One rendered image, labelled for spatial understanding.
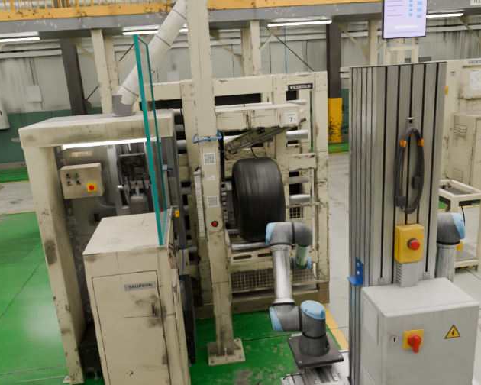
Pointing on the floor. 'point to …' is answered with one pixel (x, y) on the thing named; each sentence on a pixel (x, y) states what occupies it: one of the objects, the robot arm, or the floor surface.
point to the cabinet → (474, 151)
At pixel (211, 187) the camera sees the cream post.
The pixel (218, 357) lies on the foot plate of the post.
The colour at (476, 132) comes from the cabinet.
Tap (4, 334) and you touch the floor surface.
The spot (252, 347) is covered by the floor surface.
